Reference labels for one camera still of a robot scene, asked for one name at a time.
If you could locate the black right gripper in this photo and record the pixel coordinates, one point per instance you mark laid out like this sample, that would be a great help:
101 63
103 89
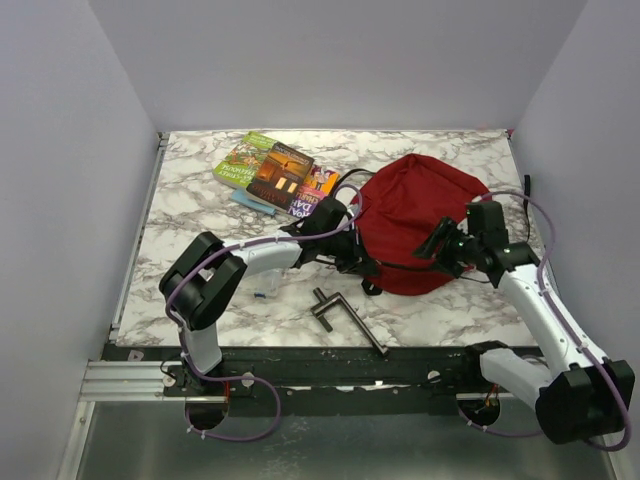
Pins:
446 262

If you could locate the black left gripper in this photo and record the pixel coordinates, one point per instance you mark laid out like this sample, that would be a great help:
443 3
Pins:
353 262

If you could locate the red backpack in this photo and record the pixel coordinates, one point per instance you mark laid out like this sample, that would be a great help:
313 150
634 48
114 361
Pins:
403 203

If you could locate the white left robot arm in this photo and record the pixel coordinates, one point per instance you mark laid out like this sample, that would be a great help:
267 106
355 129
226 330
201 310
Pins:
200 284

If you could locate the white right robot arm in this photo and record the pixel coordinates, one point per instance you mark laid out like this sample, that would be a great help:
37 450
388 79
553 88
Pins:
579 393

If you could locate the clear plastic bag of parts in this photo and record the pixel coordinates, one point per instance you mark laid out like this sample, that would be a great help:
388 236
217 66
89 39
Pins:
267 284

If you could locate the dark metal T-shaped tool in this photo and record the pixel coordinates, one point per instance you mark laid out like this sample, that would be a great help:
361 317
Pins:
337 301

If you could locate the purple orange Roald Dahl book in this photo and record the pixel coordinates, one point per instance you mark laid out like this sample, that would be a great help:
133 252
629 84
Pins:
316 186

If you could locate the dark brown novel book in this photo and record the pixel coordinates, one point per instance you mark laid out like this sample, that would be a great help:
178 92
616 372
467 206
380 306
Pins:
279 177

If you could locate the light blue notebook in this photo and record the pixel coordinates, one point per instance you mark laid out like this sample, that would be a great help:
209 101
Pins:
239 196

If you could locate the green treehouse book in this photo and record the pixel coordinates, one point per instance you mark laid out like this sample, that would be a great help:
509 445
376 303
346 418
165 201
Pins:
239 167

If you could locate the aluminium rail frame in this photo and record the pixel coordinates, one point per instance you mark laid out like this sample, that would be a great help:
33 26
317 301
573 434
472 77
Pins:
129 429

